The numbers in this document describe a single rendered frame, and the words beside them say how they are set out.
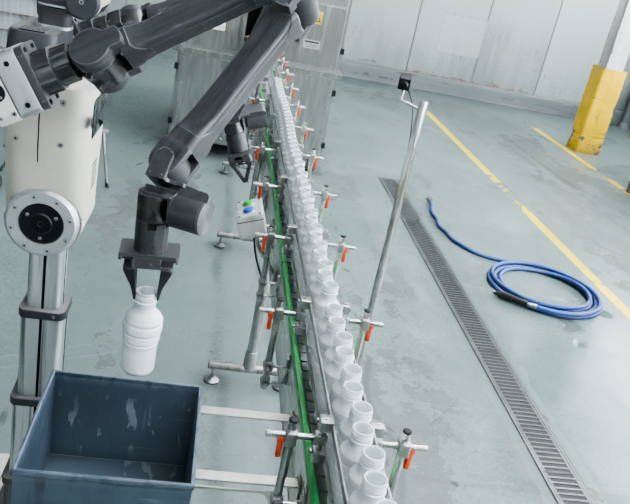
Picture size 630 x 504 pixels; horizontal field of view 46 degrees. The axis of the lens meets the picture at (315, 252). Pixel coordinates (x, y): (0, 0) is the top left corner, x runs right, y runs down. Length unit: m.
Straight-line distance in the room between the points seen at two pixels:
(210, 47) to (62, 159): 4.67
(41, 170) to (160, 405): 0.56
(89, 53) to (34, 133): 0.30
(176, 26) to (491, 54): 11.20
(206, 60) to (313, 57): 0.88
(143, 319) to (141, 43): 0.50
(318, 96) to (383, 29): 5.73
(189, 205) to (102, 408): 0.61
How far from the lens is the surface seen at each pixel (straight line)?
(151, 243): 1.27
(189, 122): 1.29
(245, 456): 2.98
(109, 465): 1.75
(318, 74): 6.28
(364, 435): 1.22
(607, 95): 10.33
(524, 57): 12.68
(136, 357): 1.38
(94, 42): 1.42
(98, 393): 1.66
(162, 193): 1.26
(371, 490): 1.13
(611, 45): 10.51
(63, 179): 1.68
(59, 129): 1.64
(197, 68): 6.29
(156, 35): 1.41
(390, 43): 12.04
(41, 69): 1.46
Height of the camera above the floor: 1.87
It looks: 23 degrees down
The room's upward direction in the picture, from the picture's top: 12 degrees clockwise
